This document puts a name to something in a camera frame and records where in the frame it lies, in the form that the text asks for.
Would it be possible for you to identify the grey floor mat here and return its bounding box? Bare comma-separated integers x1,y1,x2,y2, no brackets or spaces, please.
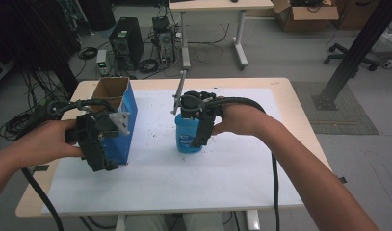
291,80,380,136

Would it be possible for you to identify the black computer tower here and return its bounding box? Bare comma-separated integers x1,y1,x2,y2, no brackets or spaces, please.
108,16,145,72

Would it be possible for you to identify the person's right hand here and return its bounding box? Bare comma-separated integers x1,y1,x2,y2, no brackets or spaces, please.
210,95,268,138

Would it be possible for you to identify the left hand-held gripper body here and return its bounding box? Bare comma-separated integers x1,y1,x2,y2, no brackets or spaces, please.
65,110,132,171

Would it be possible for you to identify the hand-held gripper black cable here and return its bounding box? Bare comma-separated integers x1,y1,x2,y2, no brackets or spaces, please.
203,96,281,231
20,98,116,231

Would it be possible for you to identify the coiled black cable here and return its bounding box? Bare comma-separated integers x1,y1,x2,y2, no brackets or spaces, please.
77,46,99,61
138,58,160,74

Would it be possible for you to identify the grey open computer case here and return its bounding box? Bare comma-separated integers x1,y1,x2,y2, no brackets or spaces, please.
151,15,177,65

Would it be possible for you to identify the tangle of black floor cables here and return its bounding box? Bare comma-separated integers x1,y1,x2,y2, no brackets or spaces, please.
0,70,76,142

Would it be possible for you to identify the small white power unit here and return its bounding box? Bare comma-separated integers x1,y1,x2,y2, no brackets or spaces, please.
95,48,109,77

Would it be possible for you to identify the blue plastic bottle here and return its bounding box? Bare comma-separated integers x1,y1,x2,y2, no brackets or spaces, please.
174,113,205,155

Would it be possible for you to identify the white table mat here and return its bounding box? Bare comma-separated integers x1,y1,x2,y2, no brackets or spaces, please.
40,88,304,216

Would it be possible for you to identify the white-legged desk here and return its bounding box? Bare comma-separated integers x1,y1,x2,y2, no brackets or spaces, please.
168,0,275,71

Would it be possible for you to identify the black curtain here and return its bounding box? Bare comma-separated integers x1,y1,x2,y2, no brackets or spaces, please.
0,0,83,95

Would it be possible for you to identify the blue cardboard box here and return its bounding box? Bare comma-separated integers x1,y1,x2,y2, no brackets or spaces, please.
91,76,139,167

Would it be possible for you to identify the light wooden table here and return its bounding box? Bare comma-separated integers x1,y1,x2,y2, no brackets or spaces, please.
14,76,333,231

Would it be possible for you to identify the person's left hand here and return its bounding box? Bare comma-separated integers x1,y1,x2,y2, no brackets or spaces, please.
23,118,86,160

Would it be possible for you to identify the open brown cardboard box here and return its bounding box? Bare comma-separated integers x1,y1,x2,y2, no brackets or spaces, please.
272,0,340,33

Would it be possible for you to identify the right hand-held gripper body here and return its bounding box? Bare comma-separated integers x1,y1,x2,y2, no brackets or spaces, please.
170,69,224,122

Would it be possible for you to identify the black office chair base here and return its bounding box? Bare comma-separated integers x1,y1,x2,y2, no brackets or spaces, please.
323,42,381,72

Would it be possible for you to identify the left hand-held gripper black cable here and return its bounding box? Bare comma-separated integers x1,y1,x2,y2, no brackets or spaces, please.
20,98,116,231

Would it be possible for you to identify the black metal beam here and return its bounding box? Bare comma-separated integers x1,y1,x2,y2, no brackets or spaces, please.
311,0,392,112

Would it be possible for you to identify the right hand-held gripper black cable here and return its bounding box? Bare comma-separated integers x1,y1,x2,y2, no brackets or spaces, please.
203,96,281,231

